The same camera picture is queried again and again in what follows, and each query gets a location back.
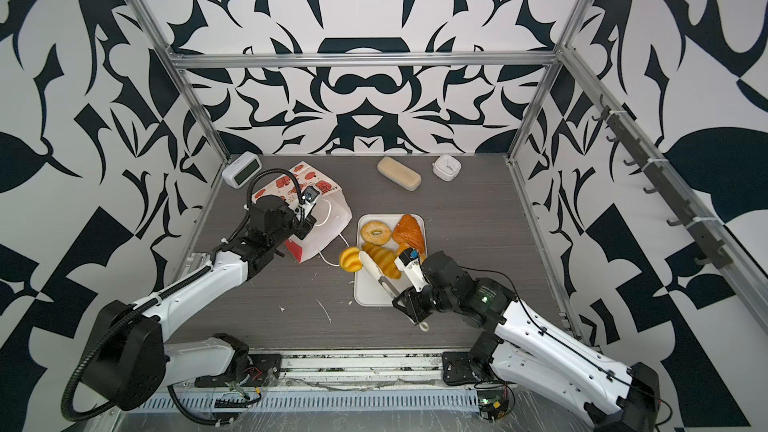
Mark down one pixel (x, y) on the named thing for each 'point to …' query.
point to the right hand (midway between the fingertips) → (397, 302)
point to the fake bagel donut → (375, 232)
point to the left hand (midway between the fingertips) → (309, 196)
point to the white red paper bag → (331, 211)
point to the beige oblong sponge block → (399, 174)
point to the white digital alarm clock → (242, 170)
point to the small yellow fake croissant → (349, 259)
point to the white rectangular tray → (368, 291)
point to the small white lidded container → (446, 167)
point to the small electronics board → (493, 403)
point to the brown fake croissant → (409, 231)
